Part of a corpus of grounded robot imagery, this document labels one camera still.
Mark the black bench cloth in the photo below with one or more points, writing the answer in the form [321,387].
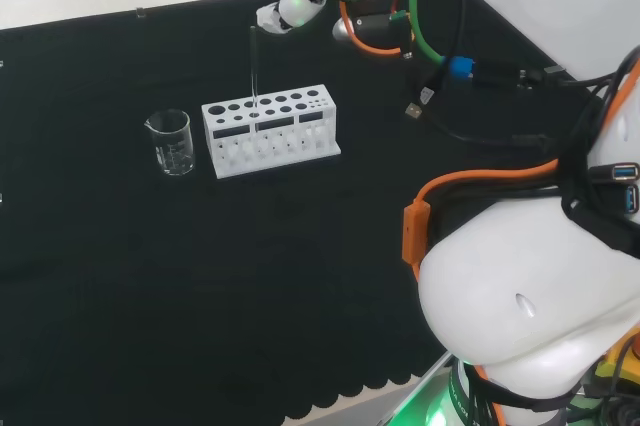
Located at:
[150,271]

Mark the clear glass beaker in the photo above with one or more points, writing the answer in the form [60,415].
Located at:
[172,146]

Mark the yellow stop button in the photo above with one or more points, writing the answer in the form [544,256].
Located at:
[612,361]

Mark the white test tube rack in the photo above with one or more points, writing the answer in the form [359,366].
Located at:
[272,161]

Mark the black serial adapter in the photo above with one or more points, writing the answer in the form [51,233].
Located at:
[505,76]

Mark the metal base plate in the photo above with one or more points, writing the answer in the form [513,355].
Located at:
[385,408]

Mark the clear glass rod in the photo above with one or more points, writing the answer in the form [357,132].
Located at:
[254,66]

